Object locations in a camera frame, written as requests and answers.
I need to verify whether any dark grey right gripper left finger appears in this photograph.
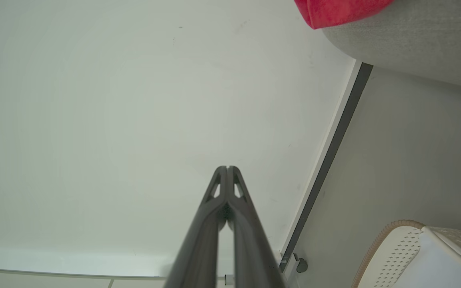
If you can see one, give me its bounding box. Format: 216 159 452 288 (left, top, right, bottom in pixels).
164 166 228 288

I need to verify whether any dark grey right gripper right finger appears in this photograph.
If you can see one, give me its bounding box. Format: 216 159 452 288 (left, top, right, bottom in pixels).
228 166 288 288

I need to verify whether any red fleece garment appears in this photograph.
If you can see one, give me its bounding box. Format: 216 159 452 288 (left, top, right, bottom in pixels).
294 0 395 30

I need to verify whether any white perforated laundry basket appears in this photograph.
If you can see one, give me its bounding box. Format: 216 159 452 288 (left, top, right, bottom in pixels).
351 219 461 288

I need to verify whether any white and grey baseboard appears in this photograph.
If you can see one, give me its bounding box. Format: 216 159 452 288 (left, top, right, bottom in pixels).
279 60 374 273

